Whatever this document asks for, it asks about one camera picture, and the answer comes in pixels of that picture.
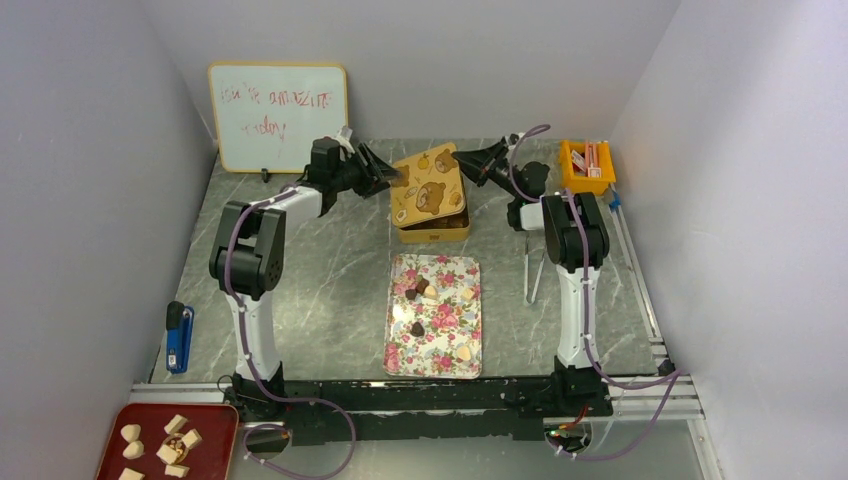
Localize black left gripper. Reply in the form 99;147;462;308
332;143;403;200

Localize silver tin lid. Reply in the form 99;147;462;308
390;142;466;228

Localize gold chocolate tin box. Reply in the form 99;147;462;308
398;209;470;244

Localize metal tongs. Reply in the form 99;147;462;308
523;232;547;306

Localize floral rectangular tray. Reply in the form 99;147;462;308
383;253;483;380

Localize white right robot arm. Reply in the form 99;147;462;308
452;134;610;415

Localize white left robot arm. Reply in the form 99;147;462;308
208;137;402;420

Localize dark rectangular chocolate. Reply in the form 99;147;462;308
415;278;430;295

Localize dark chocolate lower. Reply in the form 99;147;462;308
410;322;426;338

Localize orange parts bin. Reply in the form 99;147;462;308
558;140;616;196

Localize whiteboard with red writing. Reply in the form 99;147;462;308
207;62;349;174

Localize blue black stapler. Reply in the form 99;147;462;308
165;300;195;374

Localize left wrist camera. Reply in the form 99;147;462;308
333;125;355;155

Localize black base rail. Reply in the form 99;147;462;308
219;369;613;446

